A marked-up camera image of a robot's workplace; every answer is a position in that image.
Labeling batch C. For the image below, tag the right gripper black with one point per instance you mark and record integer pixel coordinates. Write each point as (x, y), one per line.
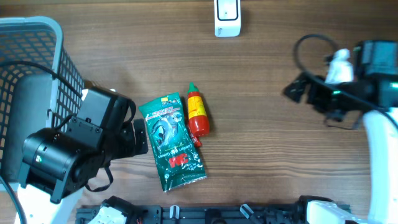
(312, 95)

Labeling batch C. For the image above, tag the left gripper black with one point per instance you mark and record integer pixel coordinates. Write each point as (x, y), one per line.
(129, 147)

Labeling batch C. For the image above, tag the green glove package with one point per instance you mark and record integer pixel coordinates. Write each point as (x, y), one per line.
(176, 157)

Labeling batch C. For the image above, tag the red tube package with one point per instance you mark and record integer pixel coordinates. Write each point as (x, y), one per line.
(194, 138)

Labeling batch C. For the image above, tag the red sauce bottle green cap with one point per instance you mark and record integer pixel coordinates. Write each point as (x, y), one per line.
(197, 117)

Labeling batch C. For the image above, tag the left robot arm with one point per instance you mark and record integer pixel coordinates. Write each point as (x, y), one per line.
(57, 163)

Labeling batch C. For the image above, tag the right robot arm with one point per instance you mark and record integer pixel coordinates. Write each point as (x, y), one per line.
(382, 141)

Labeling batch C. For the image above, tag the white barcode scanner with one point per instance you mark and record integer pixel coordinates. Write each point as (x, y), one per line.
(227, 14)

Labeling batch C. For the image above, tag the grey black plastic basket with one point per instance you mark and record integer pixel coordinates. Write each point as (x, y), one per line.
(36, 39)

